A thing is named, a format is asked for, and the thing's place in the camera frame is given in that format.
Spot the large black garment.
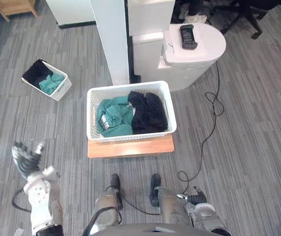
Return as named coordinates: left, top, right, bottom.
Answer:
left=127, top=90, right=169, bottom=135

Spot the robot right leg silver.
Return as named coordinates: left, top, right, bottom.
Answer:
left=149, top=173, right=193, bottom=227

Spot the long black floor cable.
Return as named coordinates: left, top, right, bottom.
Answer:
left=177, top=62, right=225, bottom=195

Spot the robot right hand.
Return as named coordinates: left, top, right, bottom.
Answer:
left=177, top=186, right=208, bottom=206

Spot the white cabinet with black base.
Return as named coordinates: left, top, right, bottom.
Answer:
left=45, top=0, right=97, bottom=30

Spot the wooden furniture piece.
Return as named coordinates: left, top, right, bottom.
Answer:
left=0, top=0, right=40, bottom=23

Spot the small black garment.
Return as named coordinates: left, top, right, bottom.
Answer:
left=22, top=59, right=54, bottom=89

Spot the robot torso grey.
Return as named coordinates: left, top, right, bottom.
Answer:
left=91, top=222, right=219, bottom=236

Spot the white cloth pile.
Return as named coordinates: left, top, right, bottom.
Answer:
left=184, top=13, right=208, bottom=25

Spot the small white basket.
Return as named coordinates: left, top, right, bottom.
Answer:
left=21, top=59, right=73, bottom=102

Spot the low wooden stool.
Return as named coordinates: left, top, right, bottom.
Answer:
left=87, top=133, right=175, bottom=159

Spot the small teal garment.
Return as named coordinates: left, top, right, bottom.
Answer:
left=38, top=73, right=65, bottom=96

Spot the white box cabinet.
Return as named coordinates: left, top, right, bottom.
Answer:
left=127, top=0, right=176, bottom=37

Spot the teal garment with label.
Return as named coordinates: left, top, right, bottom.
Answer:
left=95, top=95, right=135, bottom=138

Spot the black handheld controller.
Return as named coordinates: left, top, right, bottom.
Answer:
left=179, top=24, right=199, bottom=51

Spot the black office chair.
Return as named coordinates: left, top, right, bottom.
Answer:
left=210, top=0, right=281, bottom=40

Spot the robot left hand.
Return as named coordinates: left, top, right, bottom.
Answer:
left=11, top=141, right=58, bottom=183

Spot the robot left leg silver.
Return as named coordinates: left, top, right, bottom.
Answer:
left=82, top=173, right=123, bottom=236

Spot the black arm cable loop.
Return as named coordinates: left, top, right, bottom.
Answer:
left=12, top=188, right=32, bottom=212

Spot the robot leg silver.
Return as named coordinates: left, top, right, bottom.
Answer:
left=82, top=173, right=123, bottom=236
left=149, top=173, right=193, bottom=227

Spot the white low cabinet block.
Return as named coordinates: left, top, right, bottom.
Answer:
left=131, top=31, right=166, bottom=77

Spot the white upright panel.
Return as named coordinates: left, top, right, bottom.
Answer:
left=90, top=0, right=131, bottom=87

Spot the large white laundry basket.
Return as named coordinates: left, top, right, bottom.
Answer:
left=86, top=80, right=178, bottom=143

